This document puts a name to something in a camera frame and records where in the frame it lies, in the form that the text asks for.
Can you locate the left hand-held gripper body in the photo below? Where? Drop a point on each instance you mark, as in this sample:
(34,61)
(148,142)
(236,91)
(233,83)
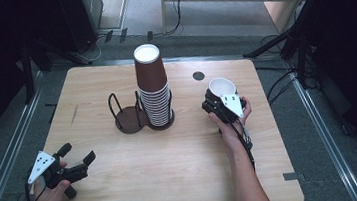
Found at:
(44,163)

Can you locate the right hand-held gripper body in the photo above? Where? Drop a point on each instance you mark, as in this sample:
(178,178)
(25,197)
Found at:
(232,105)

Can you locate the single brown paper cup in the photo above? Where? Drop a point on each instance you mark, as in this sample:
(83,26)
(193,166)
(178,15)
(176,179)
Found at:
(222,87)

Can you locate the stack of brown paper cups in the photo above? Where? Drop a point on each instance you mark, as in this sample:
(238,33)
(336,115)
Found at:
(150,76)

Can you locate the person's right hand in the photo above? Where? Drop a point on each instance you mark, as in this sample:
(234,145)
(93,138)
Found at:
(230,137)

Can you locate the black round table grommet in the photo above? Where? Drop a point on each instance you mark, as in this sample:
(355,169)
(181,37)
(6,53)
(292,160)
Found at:
(198,76)

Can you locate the grey floor tape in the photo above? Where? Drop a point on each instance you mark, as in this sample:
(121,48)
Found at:
(291,176)

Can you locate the black metal stand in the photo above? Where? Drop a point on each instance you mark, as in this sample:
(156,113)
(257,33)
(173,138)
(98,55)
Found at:
(297,34)
(31,62)

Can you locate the black cabinet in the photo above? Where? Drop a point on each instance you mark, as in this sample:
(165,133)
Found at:
(84,16)

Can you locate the metal floor rail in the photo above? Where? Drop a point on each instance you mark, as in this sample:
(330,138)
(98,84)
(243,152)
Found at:
(328,138)
(5,165)

